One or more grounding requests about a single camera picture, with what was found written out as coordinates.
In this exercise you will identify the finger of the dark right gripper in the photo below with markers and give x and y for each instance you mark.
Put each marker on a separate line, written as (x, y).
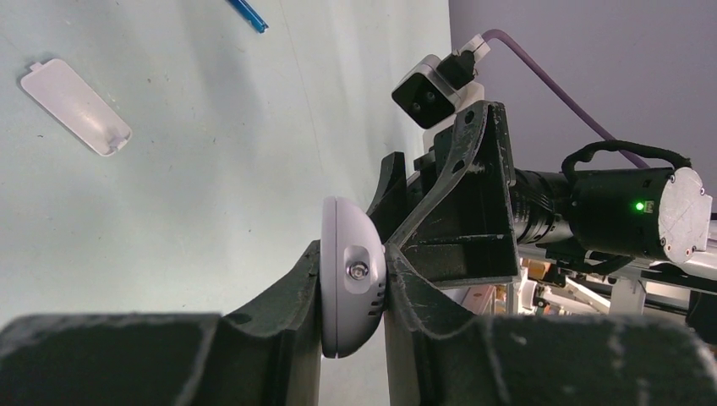
(396, 195)
(461, 233)

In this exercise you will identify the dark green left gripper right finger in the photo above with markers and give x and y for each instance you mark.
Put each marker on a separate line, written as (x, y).
(439, 353)

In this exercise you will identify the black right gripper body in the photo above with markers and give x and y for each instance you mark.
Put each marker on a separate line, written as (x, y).
(600, 221)

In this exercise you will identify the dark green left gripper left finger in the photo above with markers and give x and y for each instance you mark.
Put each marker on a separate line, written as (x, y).
(267, 352)

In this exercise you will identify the white remote control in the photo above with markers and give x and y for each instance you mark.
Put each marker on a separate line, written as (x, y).
(352, 278)

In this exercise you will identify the white battery cover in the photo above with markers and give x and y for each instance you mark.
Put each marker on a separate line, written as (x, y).
(61, 92)

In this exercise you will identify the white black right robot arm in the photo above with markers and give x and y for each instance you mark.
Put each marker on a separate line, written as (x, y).
(697, 274)

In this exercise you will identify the blue AAA battery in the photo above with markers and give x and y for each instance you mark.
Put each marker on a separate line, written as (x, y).
(250, 15)

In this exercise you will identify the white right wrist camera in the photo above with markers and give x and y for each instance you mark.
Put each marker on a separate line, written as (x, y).
(434, 91)

